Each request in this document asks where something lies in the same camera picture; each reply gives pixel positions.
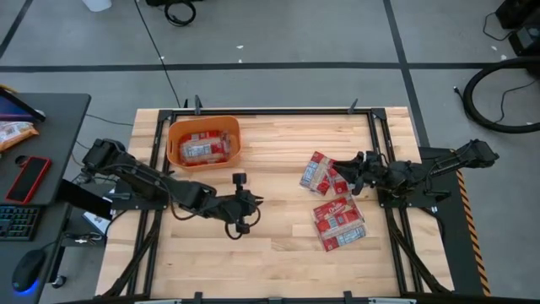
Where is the orange plastic basket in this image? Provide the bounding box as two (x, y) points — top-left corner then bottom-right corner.
(166, 115), (242, 172)

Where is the phone in red case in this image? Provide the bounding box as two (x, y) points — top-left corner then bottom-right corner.
(4, 155), (53, 205)

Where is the black floor platform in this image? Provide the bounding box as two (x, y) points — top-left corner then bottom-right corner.
(417, 145), (493, 296)

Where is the long black floor cable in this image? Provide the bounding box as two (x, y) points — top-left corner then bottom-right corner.
(133, 0), (182, 109)

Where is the laptop with purple screen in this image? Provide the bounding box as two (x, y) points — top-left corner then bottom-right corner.
(0, 86), (46, 123)

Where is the black computer mouse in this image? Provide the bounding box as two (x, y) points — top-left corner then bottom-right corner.
(11, 248), (47, 294)

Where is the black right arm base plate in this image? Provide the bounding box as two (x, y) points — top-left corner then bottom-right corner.
(377, 185), (451, 209)

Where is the black desk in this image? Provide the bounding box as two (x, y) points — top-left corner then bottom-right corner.
(0, 92), (92, 304)

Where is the white paper booklet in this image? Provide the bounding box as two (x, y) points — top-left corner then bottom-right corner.
(82, 210), (113, 236)

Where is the black equipment case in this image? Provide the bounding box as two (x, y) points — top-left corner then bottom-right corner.
(495, 0), (540, 58)

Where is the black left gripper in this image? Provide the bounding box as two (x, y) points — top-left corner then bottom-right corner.
(210, 171), (265, 236)

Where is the black desk support bar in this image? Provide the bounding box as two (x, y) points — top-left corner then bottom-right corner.
(57, 179), (113, 220)

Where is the thick black hose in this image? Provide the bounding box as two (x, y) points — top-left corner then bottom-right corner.
(462, 56), (540, 135)

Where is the black keyboard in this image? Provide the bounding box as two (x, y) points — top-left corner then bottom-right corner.
(0, 204), (43, 242)

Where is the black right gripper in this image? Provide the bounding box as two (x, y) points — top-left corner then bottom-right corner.
(332, 149), (388, 197)

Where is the yellow black hazard tape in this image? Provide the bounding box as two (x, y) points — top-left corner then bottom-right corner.
(455, 168), (493, 296)

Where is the orange snack bag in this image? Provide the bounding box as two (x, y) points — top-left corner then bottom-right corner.
(0, 121), (41, 153)

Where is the white bucket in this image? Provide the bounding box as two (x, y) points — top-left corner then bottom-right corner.
(81, 0), (113, 13)

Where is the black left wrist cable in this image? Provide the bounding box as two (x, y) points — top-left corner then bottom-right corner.
(170, 185), (262, 241)

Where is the black cable coil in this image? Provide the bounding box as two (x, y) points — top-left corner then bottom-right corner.
(163, 0), (197, 28)

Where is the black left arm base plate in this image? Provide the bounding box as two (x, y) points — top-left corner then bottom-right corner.
(110, 176), (170, 211)

